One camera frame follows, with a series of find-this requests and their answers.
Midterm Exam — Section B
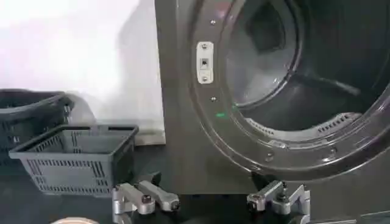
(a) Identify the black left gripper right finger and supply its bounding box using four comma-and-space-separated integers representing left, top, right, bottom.
246, 170, 311, 224

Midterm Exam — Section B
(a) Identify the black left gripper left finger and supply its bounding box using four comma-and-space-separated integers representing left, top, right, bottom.
112, 172, 180, 224

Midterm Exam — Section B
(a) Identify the round pale object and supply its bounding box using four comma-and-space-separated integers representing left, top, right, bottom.
50, 217, 100, 224

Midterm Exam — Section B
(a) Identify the grey slotted plastic basket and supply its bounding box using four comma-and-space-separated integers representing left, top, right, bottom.
8, 124, 140, 198

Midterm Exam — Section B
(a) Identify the grey dryer with round opening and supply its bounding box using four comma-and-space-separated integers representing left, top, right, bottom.
154, 0, 390, 224

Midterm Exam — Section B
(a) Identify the black plastic basket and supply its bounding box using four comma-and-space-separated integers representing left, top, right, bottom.
0, 88, 75, 167

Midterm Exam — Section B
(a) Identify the white door latch plate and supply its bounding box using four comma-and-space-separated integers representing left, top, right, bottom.
196, 41, 215, 85

